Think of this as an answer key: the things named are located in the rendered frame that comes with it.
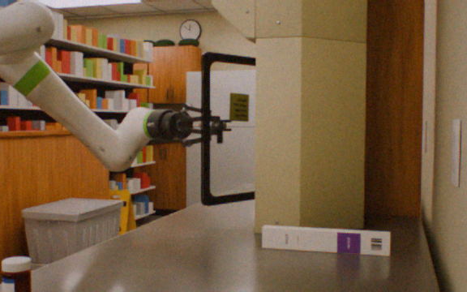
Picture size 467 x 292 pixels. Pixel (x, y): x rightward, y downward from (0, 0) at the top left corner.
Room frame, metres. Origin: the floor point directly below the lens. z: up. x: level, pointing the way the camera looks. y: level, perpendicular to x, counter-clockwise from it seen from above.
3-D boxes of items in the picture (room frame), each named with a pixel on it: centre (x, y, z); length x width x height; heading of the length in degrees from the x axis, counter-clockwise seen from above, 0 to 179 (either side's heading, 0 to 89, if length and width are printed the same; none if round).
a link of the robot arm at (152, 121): (1.66, 0.21, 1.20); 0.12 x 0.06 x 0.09; 136
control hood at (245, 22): (1.49, -0.05, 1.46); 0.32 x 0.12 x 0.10; 163
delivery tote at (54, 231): (3.54, 1.03, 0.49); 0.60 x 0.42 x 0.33; 163
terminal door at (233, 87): (1.51, -0.03, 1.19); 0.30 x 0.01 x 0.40; 136
